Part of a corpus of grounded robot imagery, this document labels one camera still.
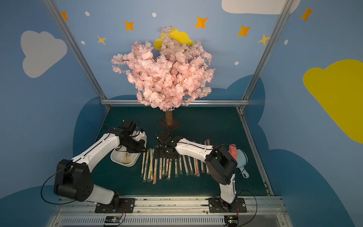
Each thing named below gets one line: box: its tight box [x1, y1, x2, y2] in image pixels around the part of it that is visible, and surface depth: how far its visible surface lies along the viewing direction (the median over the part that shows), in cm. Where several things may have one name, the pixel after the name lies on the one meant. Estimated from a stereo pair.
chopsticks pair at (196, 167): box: [193, 157, 200, 177], surface depth 90 cm
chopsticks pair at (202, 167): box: [200, 161, 205, 174], surface depth 90 cm
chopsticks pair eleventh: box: [158, 157, 163, 180], surface depth 89 cm
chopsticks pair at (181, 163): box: [178, 154, 184, 175], surface depth 90 cm
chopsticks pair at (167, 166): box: [165, 158, 169, 175], surface depth 90 cm
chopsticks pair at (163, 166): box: [162, 157, 166, 175], surface depth 90 cm
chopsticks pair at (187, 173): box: [182, 154, 190, 176], surface depth 90 cm
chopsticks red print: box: [152, 157, 158, 185], surface depth 88 cm
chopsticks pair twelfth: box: [147, 148, 155, 183], surface depth 90 cm
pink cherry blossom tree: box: [111, 26, 215, 113], surface depth 69 cm
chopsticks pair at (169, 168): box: [167, 158, 173, 179], surface depth 90 cm
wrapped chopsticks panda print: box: [123, 151, 131, 165], surface depth 92 cm
